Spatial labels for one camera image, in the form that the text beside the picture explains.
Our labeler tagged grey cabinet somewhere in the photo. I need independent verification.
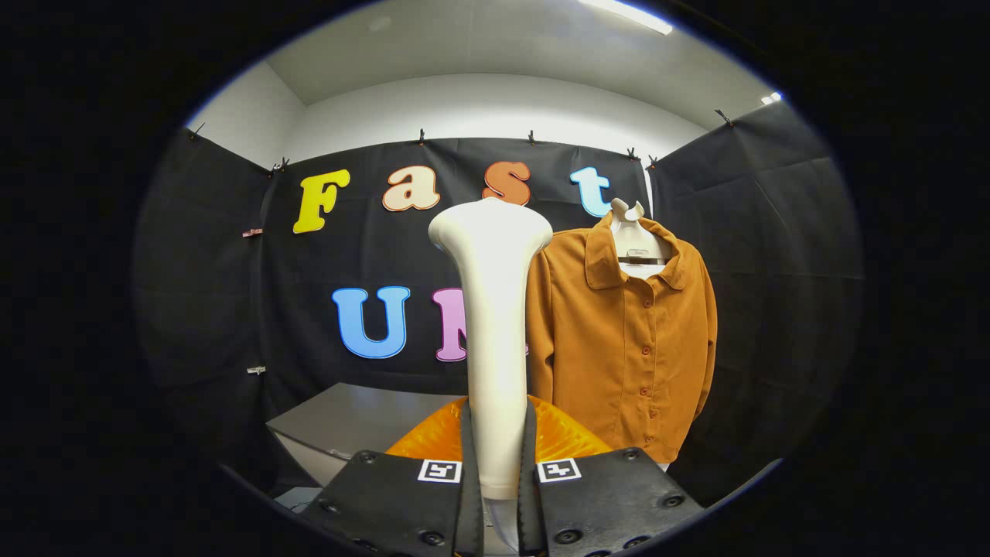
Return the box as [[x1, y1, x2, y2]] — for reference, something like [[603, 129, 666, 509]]
[[265, 381, 469, 488]]

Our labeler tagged orange button-up shirt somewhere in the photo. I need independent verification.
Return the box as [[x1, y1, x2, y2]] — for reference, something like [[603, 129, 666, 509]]
[[526, 213, 719, 465]]

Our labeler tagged white clothes hanger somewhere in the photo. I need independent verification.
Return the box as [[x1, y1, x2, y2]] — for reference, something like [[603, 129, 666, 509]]
[[609, 198, 672, 279]]

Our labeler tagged long ceiling light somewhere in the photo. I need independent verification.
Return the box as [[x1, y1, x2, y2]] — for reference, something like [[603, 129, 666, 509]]
[[576, 0, 675, 36]]

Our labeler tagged white garment steamer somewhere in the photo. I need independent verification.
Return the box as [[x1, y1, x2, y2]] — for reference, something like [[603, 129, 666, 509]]
[[428, 196, 555, 554]]

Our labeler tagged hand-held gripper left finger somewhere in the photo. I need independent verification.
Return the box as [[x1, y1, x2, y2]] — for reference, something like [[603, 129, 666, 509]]
[[300, 395, 486, 557]]

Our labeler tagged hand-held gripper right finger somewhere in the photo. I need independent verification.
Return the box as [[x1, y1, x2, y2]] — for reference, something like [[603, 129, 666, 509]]
[[517, 395, 706, 557]]

